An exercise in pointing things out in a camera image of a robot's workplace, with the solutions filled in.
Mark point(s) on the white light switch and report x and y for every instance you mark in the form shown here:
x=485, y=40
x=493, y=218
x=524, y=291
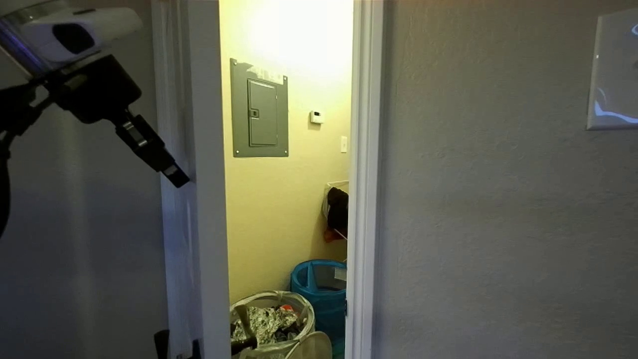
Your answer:
x=343, y=144

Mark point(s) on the grey electrical panel box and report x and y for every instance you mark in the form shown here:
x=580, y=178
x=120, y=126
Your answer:
x=259, y=112

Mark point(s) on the black hanging bag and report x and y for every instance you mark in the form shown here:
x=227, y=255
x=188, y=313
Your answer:
x=337, y=212

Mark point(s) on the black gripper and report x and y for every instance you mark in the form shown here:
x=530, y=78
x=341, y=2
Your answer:
x=96, y=90

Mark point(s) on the mesh laundry basket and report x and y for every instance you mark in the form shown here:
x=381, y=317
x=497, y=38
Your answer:
x=301, y=301

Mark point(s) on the blue plastic bin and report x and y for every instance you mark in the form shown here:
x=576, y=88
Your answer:
x=319, y=299

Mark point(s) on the white wall switch plate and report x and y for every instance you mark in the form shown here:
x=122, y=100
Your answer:
x=614, y=72

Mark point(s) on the small white thermostat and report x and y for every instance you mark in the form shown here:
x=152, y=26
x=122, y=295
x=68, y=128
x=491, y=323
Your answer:
x=315, y=118

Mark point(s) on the white door frame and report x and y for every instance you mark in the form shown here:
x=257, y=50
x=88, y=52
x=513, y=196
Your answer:
x=363, y=200

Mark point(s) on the patterned laundry clothes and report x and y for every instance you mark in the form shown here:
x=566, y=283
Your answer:
x=265, y=325

